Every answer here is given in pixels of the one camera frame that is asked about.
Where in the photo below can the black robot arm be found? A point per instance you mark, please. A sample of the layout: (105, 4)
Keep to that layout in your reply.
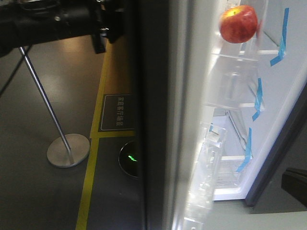
(31, 22)

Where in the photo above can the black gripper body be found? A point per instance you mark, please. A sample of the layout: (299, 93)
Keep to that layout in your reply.
(109, 23)

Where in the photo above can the grey side-by-side fridge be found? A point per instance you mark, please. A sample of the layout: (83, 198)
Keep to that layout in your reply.
(258, 151)

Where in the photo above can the white fridge door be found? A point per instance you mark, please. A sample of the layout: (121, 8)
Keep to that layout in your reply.
(194, 97)

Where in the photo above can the red yellow apple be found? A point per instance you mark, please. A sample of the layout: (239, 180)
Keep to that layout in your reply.
(238, 24)

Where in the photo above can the silver sign stand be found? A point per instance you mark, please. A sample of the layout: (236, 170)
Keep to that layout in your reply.
(68, 150)

